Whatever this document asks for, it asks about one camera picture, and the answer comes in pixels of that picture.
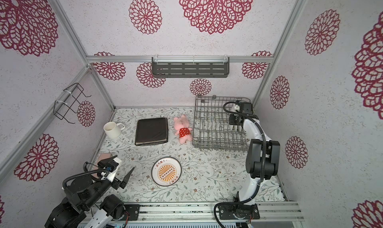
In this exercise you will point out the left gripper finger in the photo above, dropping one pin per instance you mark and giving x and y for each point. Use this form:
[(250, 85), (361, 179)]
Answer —
[(107, 162), (126, 179)]

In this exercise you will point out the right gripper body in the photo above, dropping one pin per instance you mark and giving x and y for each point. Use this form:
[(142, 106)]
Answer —
[(233, 119)]

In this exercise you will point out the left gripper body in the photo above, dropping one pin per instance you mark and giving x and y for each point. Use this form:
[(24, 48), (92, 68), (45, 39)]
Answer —
[(116, 183)]

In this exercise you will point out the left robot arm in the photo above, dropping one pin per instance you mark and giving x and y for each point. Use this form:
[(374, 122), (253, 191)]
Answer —
[(84, 190)]

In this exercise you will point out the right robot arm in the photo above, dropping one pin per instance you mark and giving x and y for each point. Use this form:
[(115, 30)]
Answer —
[(262, 159)]

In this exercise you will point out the white mug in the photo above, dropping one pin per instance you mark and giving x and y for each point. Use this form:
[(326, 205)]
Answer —
[(113, 130)]

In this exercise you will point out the pink plush pig toy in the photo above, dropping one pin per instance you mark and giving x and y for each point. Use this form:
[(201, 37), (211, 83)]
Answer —
[(183, 129)]

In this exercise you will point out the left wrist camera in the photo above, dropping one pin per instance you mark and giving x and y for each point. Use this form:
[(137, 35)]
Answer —
[(113, 171)]

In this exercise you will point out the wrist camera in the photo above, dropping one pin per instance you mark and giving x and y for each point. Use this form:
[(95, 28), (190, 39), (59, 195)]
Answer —
[(113, 171), (236, 107)]

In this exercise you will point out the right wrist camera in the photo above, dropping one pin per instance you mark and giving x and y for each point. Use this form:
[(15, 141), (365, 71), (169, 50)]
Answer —
[(236, 107)]

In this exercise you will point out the grey wire dish rack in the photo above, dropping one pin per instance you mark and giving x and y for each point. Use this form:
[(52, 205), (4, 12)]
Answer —
[(211, 129)]

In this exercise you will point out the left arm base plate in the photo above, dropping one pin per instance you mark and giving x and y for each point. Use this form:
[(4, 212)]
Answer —
[(131, 212)]

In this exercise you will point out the aluminium mounting rail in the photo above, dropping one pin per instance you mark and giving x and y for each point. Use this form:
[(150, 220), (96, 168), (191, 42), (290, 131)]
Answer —
[(204, 212)]

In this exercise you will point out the black wire wall hook rack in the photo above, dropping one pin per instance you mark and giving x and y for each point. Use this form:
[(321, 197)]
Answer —
[(62, 106)]

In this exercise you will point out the grey wall shelf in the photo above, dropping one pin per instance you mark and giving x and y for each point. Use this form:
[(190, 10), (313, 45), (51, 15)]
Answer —
[(190, 67)]

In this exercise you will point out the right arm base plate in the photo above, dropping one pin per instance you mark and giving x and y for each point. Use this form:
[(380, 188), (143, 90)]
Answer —
[(238, 212)]

